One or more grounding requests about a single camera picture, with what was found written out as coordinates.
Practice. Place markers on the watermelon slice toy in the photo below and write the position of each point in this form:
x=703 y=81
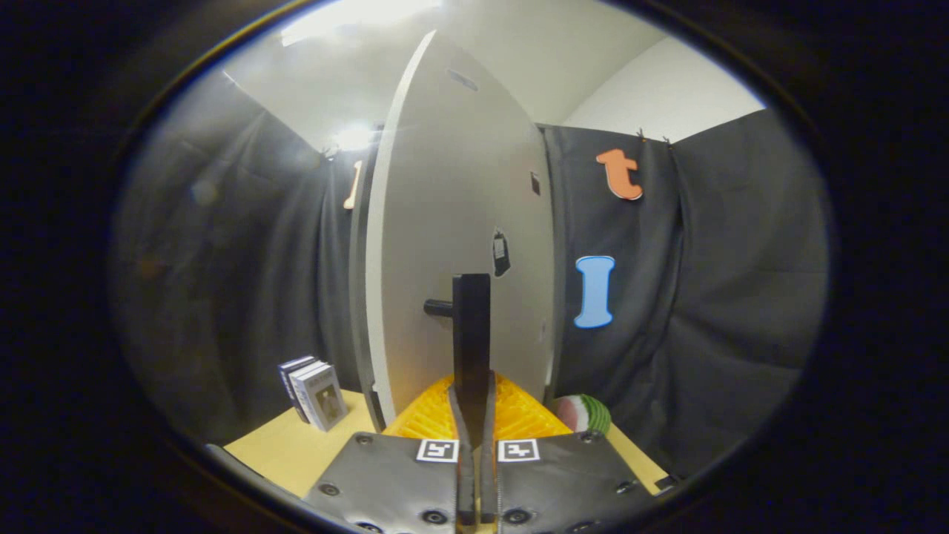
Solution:
x=586 y=415

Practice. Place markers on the grey shoe cabinet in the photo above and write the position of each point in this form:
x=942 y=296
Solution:
x=358 y=297

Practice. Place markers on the grey cover book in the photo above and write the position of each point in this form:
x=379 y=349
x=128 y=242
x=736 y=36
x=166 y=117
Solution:
x=325 y=397

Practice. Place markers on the white shoe cabinet door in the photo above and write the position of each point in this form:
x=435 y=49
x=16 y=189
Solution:
x=437 y=185

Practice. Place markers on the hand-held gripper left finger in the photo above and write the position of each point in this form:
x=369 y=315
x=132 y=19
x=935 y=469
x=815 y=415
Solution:
x=465 y=482

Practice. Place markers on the small ceiling light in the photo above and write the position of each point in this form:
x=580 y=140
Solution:
x=354 y=139

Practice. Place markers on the black backdrop cloth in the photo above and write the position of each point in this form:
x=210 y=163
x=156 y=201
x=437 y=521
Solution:
x=704 y=297

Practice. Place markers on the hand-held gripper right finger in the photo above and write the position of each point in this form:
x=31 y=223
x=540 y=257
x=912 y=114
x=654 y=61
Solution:
x=488 y=482

